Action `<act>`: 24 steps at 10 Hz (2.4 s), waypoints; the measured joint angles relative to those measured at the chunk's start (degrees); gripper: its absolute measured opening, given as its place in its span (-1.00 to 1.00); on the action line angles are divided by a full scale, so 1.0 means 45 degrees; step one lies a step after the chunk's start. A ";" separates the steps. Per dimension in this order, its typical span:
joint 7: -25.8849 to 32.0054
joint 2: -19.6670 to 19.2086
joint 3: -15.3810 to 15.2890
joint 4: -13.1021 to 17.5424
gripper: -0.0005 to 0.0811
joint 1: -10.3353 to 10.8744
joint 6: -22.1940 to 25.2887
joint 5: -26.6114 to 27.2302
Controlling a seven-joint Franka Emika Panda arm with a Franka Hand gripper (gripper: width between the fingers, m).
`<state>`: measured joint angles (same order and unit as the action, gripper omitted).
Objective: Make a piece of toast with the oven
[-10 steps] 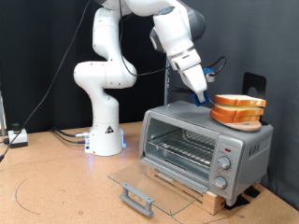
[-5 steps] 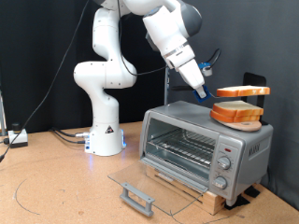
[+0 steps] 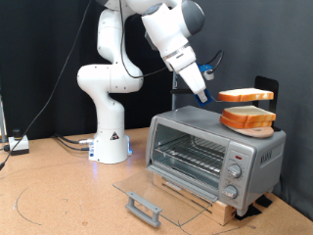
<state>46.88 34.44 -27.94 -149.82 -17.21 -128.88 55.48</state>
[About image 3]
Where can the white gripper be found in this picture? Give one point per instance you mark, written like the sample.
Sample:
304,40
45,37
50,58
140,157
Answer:
192,78

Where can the toast bread slice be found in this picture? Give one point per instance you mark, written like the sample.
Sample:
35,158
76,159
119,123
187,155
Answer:
244,95
249,112
238,124

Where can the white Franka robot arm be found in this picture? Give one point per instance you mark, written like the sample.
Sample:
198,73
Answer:
107,130

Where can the silver toaster oven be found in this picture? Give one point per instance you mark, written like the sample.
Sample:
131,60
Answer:
195,120

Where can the silver oven knob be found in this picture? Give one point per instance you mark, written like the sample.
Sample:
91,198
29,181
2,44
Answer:
230,192
234,171

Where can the vertical aluminium pole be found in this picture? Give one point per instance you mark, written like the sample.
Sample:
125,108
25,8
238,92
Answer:
174,103

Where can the black metal bookend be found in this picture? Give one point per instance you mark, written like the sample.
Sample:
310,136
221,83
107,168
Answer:
260,81

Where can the round wooden board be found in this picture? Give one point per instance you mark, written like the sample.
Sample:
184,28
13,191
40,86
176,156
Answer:
257,132

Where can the wooden block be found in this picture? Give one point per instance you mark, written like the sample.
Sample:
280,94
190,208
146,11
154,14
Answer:
221,212

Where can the black foam pad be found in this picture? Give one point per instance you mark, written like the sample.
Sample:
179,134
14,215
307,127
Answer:
252,212
264,201

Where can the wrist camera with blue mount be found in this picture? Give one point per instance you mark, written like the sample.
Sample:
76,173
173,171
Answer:
208,75

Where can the metal frame post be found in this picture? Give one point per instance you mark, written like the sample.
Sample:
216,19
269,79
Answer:
2,124

